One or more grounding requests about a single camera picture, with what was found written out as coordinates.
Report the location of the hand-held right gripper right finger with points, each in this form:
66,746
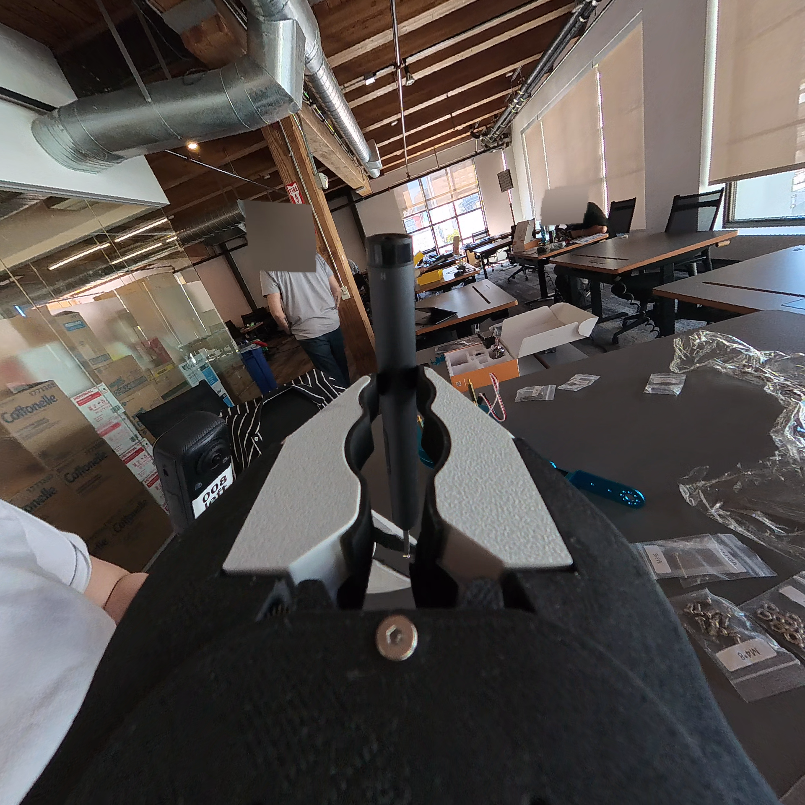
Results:
490,503

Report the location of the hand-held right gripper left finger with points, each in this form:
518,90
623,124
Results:
295,503

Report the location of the dark grey electric screwdriver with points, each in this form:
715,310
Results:
391,314

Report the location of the blue metal arm link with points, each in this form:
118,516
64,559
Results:
604,487

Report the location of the person's left forearm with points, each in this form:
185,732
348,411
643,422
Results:
119,591

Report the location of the dark desk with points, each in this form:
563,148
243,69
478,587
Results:
629,427

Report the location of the black wood-edged office desk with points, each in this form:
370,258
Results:
754,280
660,242
471,299

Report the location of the black and white striped cloth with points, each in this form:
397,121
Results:
251,434

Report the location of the small clear plastic bag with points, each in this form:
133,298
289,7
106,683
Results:
723,635
534,393
698,560
578,382
665,384
783,619

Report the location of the blue bin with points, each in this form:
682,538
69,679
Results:
258,371

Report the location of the stack of cardboard boxes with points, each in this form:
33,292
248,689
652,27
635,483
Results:
38,440

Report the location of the white and orange cardboard box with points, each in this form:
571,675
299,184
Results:
541,333

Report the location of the dark laptop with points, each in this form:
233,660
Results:
437,316

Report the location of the person's white shirt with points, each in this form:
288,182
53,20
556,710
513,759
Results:
38,629

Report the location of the yellow storage bins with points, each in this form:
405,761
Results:
440,271

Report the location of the crumpled clear plastic wrap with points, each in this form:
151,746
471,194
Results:
754,490

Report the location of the large paned window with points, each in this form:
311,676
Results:
440,214

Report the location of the dark hanging sign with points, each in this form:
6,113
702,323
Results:
505,181

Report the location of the beige roller blind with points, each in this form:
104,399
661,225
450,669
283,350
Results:
572,144
754,88
622,126

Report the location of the dark framed window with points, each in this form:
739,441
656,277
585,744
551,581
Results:
767,201

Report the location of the thin ceiling light rod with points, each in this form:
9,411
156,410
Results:
397,94

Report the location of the black ceiling pipe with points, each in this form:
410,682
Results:
534,75

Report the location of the red and white wall sign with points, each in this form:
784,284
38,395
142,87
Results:
294,193

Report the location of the wooden post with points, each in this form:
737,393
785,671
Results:
302,163

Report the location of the large silver air duct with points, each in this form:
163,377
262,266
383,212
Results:
157,113

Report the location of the silver spiral air duct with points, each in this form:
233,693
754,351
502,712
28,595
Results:
333,82

